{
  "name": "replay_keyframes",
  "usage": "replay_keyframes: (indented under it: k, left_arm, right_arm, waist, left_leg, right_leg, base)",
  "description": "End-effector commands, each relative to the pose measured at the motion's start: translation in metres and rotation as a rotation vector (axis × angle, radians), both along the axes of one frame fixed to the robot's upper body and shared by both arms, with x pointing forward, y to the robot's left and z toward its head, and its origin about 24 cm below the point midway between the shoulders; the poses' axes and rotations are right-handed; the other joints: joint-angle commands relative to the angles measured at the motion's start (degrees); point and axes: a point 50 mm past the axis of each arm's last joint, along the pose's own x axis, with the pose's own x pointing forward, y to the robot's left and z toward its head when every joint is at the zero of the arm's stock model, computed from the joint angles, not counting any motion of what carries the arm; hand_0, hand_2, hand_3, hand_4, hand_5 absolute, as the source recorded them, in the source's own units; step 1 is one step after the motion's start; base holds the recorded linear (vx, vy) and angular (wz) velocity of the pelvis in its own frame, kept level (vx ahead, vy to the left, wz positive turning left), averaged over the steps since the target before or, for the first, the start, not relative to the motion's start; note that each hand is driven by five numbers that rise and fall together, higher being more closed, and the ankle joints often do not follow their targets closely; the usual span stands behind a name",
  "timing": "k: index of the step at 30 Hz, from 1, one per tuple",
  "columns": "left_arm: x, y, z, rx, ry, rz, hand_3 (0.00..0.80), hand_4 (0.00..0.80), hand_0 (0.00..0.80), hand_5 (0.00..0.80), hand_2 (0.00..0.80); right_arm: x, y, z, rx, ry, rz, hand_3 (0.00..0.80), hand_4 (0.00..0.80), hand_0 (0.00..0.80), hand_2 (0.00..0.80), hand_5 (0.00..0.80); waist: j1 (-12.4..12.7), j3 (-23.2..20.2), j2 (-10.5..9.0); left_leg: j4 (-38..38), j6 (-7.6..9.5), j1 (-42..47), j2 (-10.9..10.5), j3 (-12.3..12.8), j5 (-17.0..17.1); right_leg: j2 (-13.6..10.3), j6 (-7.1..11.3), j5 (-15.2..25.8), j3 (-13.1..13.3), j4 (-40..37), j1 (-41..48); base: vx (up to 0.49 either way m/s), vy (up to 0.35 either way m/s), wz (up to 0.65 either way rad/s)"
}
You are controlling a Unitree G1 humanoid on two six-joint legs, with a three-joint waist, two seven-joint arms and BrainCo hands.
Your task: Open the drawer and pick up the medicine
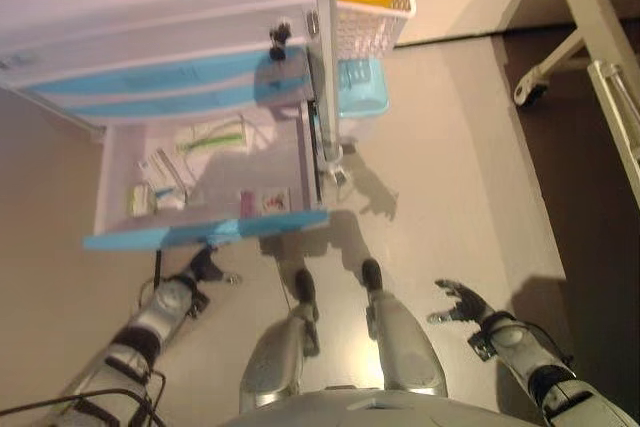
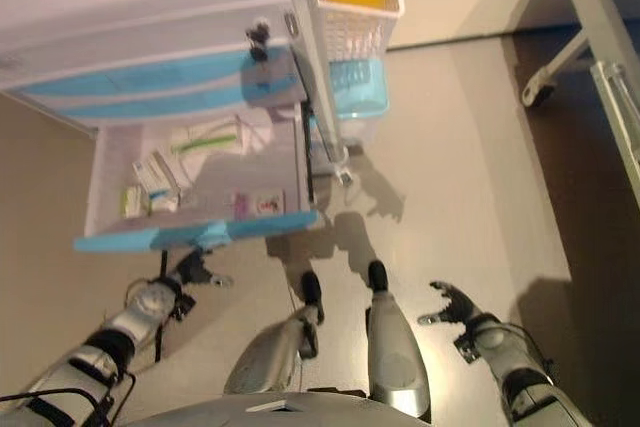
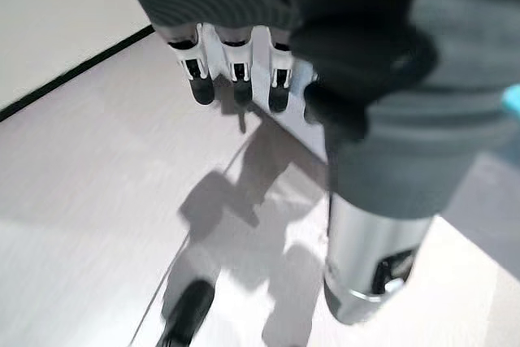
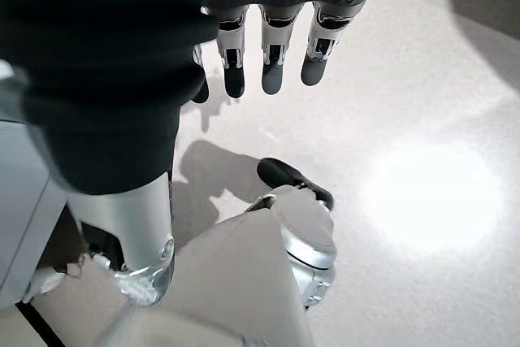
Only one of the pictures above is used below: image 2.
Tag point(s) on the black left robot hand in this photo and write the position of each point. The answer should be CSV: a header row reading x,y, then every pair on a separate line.
x,y
192,269

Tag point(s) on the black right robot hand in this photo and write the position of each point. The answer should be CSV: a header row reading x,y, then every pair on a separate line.
x,y
460,309

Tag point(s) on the blue front cart drawer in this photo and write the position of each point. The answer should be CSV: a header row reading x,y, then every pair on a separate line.
x,y
150,106
200,234
150,74

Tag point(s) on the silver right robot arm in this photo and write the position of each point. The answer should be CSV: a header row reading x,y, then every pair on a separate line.
x,y
520,377

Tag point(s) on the green white medicine box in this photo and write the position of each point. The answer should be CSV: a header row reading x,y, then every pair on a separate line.
x,y
135,201

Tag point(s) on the flat blue white packet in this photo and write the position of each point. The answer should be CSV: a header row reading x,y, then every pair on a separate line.
x,y
164,201

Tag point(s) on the silver right robot leg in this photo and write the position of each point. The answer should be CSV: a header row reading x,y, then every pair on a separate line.
x,y
395,347

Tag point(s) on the silver robot leg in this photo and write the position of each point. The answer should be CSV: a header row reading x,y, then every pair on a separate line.
x,y
275,352
395,347

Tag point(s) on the small pink bottle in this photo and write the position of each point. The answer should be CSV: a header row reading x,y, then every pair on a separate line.
x,y
242,206

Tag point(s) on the red scooter picture card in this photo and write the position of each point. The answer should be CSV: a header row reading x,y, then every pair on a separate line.
x,y
270,204

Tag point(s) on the silver left robot leg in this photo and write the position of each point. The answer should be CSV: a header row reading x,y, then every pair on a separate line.
x,y
275,352

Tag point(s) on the green toothbrush packet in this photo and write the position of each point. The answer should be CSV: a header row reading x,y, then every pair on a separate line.
x,y
207,139

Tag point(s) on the grey robot torso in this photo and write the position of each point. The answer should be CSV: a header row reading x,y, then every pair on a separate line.
x,y
280,412

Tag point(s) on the cart caster wheel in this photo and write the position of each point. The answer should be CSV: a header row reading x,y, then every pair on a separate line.
x,y
345,177

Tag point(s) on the blue lid waste bin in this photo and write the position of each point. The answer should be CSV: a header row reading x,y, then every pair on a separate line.
x,y
360,92

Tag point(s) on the black cart lock keys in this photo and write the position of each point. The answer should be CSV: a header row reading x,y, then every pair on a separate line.
x,y
258,37

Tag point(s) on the white mesh side basket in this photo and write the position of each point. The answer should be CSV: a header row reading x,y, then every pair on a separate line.
x,y
357,27

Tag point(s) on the white hospital bed frame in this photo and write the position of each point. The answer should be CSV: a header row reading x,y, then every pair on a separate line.
x,y
595,22

